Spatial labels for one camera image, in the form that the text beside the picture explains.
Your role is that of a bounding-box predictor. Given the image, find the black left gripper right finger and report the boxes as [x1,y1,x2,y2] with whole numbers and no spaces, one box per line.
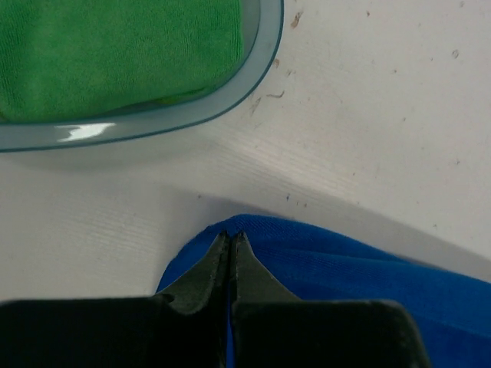
[232,233,431,367]

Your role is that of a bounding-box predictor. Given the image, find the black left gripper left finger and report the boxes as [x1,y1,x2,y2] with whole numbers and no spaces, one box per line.
[1,233,229,367]

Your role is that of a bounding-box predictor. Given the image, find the blue towel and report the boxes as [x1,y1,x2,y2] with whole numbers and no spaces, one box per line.
[159,215,490,367]

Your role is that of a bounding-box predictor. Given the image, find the green rolled towel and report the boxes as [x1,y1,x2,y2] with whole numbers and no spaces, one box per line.
[1,1,244,123]

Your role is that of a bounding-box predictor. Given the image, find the teal plastic bin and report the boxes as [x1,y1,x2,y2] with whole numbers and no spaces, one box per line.
[1,1,285,153]

